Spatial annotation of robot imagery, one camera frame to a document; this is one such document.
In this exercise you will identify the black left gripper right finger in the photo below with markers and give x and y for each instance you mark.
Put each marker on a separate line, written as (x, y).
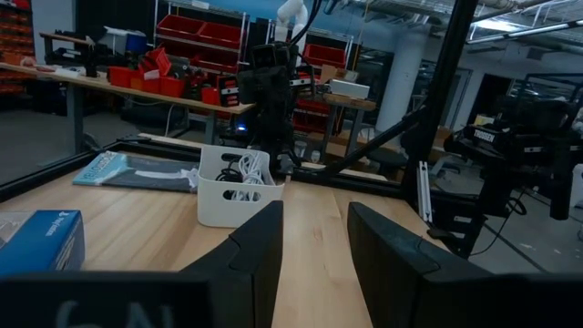
(387, 264)

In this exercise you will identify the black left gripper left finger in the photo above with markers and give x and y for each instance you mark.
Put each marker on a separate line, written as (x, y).
(250, 273)

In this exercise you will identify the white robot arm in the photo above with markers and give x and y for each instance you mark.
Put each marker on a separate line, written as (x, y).
(291, 11)

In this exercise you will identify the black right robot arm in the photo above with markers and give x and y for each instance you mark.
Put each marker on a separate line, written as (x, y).
(275, 132)

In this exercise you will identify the black Trossen robot arm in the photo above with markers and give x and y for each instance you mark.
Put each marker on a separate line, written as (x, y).
(501, 141)

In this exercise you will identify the small red parts bin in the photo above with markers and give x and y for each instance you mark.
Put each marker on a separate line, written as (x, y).
(210, 96)
(172, 86)
(122, 77)

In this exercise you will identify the large red storage bin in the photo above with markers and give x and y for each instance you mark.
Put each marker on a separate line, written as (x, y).
(221, 35)
(324, 55)
(180, 28)

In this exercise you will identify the white plastic bin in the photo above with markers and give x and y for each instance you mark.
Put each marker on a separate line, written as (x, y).
(214, 209)

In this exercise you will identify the white flat box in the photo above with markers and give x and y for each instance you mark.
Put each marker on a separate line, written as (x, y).
(348, 89)

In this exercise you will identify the white aluminium extrusion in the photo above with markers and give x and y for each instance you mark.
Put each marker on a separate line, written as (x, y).
(423, 191)

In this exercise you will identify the small wooden side table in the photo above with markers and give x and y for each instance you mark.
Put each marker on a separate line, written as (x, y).
(350, 102)

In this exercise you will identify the wooden workbench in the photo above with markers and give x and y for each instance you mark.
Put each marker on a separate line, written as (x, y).
(136, 93)

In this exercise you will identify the white building column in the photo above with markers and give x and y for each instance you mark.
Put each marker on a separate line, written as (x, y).
(403, 82)

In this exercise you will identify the blue container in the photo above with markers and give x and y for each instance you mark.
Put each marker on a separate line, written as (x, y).
(136, 43)

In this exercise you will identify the dark flat package blue label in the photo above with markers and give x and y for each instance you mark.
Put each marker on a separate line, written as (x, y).
(136, 175)

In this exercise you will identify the blue cardboard box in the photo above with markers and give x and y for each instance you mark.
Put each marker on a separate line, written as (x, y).
(41, 246)

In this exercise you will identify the orange storage bin rack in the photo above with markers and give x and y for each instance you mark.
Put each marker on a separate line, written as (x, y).
(16, 45)

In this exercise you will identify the ceiling light bar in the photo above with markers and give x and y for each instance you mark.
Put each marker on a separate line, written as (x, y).
(537, 31)

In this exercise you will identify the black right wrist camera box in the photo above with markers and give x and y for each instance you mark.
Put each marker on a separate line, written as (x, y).
(269, 55)

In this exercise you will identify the black table frame rail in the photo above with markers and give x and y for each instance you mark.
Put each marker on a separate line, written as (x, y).
(355, 182)
(45, 175)

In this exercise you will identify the black diagonal frame strut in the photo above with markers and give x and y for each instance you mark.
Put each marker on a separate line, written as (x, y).
(373, 143)

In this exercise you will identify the black vertical frame post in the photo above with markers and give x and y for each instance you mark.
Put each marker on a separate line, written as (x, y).
(448, 68)

